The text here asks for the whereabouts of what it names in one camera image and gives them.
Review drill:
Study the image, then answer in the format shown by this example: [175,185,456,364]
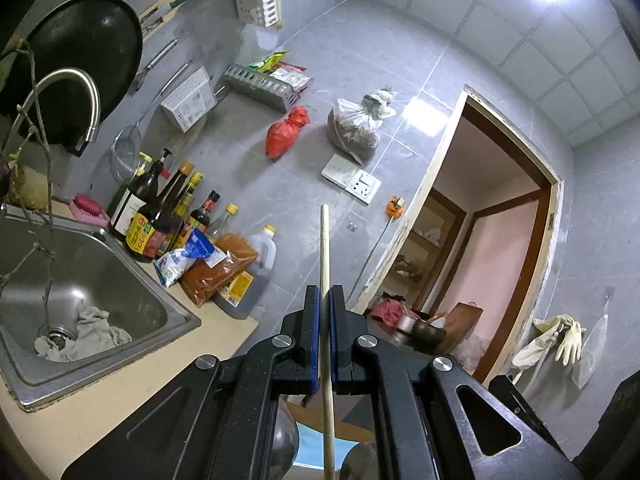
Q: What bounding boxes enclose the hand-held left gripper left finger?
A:
[61,285,321,480]

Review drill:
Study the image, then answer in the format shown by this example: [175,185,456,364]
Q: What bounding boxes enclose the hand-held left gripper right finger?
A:
[329,285,583,480]

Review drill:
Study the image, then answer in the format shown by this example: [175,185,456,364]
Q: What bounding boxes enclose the large silver spoon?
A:
[272,400,300,480]

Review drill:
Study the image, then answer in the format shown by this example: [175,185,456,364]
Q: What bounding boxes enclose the wooden chopstick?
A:
[319,204,337,480]

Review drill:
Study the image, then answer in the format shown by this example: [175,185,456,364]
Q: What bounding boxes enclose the pink cloth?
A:
[372,297,408,326]

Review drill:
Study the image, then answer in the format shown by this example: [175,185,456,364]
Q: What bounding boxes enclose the dark metal bowl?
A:
[411,317,447,346]

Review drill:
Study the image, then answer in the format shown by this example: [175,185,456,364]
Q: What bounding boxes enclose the large oil jug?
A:
[212,225,278,320]

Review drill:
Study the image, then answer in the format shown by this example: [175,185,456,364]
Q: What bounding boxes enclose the bag of red chili powder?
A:
[180,232,258,308]

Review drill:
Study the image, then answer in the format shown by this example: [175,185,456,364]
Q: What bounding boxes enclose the brown wooden cutting board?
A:
[440,302,484,356]

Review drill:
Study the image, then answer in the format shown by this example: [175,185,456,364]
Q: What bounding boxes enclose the clear bottle with yellow cap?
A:
[206,203,239,239]

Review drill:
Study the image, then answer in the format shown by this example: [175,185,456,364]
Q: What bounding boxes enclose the blue and white bag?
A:
[155,230,226,288]

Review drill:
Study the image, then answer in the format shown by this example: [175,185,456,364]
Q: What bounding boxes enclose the beige kitchen counter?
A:
[0,195,261,480]

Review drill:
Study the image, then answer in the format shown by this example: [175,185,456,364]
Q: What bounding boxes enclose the dark bottle with red cap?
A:
[189,190,221,235]

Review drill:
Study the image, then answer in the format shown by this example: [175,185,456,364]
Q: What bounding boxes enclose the wooden storage shelf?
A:
[390,190,468,311]

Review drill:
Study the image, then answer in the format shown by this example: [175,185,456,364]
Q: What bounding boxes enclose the dark bottle with gold cap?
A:
[160,172,204,256]

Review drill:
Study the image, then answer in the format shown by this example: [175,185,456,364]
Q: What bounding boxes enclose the cream rubber glove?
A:
[512,314,571,368]
[555,320,587,366]

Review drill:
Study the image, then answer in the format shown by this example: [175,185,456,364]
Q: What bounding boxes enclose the soy sauce bottle yellow label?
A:
[125,161,193,262]

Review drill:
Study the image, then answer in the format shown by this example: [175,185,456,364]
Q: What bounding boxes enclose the red plastic bag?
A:
[265,106,311,161]

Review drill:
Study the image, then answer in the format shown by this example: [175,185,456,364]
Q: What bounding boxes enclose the clear bag of dried goods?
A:
[327,87,398,166]

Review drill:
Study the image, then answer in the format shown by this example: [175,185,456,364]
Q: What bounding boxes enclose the grey rag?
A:
[34,307,133,363]

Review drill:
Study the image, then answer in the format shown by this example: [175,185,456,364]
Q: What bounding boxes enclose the stainless steel sink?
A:
[0,202,203,413]

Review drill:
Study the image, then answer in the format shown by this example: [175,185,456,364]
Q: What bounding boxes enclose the dark bottle with black pump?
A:
[110,149,173,241]

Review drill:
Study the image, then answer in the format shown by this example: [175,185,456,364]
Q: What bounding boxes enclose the green bottle with yellow pump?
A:
[107,152,152,231]

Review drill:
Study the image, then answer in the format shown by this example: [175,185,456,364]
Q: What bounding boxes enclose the hanging clear plastic bag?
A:
[570,300,612,388]

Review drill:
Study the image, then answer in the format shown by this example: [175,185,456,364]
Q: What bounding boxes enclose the white seasoning packet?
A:
[270,71,313,95]

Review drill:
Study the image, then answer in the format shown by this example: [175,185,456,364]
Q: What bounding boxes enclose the hanging mesh strainer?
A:
[109,61,193,184]

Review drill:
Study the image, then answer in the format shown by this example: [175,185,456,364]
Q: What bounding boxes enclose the red seasoning packet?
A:
[274,61,312,81]

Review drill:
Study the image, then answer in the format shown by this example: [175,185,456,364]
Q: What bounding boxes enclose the green seasoning packet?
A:
[248,51,292,73]

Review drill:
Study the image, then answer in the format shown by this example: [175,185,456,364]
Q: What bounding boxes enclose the yellowish sponge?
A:
[9,165,51,211]

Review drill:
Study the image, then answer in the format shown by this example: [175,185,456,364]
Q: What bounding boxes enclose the hanging metal utensil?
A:
[131,37,181,93]

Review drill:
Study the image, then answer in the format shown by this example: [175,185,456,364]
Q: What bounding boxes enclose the dried twig with purple leaves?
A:
[0,40,56,331]

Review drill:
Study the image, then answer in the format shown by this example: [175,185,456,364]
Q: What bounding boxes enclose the curved steel faucet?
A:
[10,67,102,157]

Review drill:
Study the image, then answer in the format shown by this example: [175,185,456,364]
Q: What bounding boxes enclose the hanging wooden kitchen tool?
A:
[137,0,218,38]

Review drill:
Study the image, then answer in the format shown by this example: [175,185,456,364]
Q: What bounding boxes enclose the black round pan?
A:
[0,0,144,146]

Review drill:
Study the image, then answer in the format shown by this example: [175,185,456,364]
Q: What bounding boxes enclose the white wall socket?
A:
[345,170,382,206]

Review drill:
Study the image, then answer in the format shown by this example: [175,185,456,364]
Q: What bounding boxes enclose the white wall switch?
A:
[321,154,360,188]

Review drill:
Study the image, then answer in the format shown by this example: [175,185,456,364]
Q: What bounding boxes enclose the wooden door frame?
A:
[350,84,563,386]

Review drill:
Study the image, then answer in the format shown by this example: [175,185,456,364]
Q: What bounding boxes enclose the metal wall shelf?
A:
[221,63,301,112]

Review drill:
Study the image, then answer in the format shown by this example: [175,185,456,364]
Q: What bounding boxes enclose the white perforated wall holder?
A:
[160,66,218,133]

